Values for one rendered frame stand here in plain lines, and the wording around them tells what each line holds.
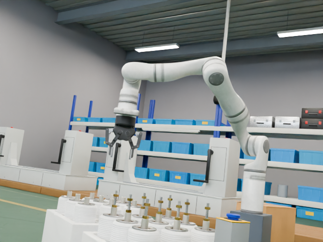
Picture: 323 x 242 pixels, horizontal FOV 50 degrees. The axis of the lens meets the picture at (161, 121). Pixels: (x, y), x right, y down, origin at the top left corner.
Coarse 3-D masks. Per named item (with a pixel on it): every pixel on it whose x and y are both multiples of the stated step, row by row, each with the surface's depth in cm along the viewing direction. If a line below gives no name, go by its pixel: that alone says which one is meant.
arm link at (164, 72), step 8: (160, 64) 131; (168, 64) 131; (176, 64) 131; (184, 64) 132; (192, 64) 132; (200, 64) 133; (160, 72) 129; (168, 72) 129; (176, 72) 130; (184, 72) 132; (192, 72) 134; (200, 72) 135; (160, 80) 131; (168, 80) 132
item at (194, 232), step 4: (192, 232) 116; (196, 232) 114; (200, 232) 114; (204, 232) 113; (208, 232) 113; (212, 232) 114; (192, 236) 115; (196, 236) 114; (200, 236) 113; (204, 236) 113; (208, 236) 113; (212, 236) 113; (192, 240) 115; (196, 240) 114; (200, 240) 113; (204, 240) 112; (208, 240) 113; (212, 240) 113
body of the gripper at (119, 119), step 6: (120, 120) 127; (126, 120) 127; (132, 120) 128; (114, 126) 129; (120, 126) 129; (126, 126) 129; (132, 126) 130; (114, 132) 129; (132, 132) 129; (120, 138) 129; (126, 138) 129
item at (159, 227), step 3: (150, 225) 118; (153, 225) 117; (156, 225) 117; (159, 225) 117; (162, 225) 118; (165, 225) 118; (168, 225) 119; (156, 228) 117; (159, 228) 117; (162, 228) 117; (159, 231) 117; (159, 237) 116; (159, 240) 116
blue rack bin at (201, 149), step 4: (196, 144) 624; (200, 144) 620; (204, 144) 616; (208, 144) 612; (196, 148) 624; (200, 148) 619; (204, 148) 616; (208, 148) 612; (196, 152) 622; (200, 152) 618; (204, 152) 615
